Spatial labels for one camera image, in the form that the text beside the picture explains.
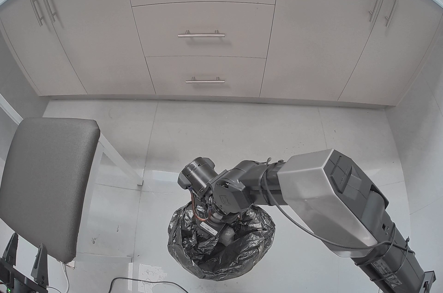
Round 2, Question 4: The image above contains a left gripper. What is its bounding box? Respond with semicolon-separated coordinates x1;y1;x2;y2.
195;209;242;237

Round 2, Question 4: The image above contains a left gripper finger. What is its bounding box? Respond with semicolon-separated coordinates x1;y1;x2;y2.
3;233;18;266
31;243;48;287

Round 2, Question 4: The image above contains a black plastic bag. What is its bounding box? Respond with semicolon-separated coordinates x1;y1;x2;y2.
168;203;276;282

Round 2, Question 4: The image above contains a beige cabinet with drawers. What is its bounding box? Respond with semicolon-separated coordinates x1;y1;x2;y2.
0;0;443;109

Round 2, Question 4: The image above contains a white cable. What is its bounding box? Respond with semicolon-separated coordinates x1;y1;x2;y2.
60;260;75;293

